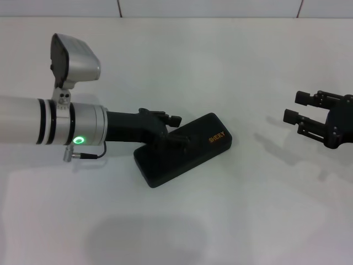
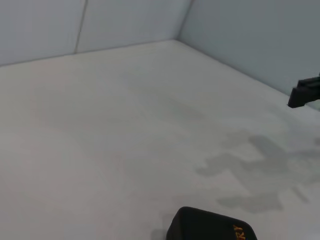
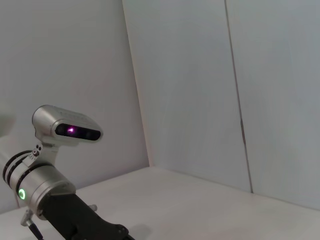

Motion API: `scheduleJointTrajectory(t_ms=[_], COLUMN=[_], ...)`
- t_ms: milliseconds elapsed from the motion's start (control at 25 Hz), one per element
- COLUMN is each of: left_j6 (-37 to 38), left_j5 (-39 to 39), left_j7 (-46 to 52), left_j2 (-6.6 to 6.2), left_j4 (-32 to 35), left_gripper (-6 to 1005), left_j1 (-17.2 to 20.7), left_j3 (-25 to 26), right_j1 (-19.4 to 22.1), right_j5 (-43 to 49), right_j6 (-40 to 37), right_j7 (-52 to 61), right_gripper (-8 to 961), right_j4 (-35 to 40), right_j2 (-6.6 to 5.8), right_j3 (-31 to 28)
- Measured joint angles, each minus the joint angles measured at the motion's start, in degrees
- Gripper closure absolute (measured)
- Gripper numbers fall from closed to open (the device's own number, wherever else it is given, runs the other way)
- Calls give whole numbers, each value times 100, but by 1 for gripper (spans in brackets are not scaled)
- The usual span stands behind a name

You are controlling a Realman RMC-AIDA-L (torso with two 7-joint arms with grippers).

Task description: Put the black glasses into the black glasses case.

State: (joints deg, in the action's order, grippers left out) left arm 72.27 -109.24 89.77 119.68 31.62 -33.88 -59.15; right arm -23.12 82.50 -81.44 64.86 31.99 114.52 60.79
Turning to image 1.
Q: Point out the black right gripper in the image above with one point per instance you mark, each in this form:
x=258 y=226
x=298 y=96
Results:
x=342 y=124

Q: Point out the black glasses case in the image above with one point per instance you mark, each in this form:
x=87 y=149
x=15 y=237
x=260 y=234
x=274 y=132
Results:
x=193 y=157

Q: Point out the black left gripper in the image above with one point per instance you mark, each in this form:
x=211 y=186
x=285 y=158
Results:
x=129 y=127

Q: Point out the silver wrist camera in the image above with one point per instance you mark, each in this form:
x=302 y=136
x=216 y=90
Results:
x=80 y=63

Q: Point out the silver camera bracket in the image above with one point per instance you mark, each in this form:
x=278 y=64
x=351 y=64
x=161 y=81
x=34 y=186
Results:
x=63 y=98

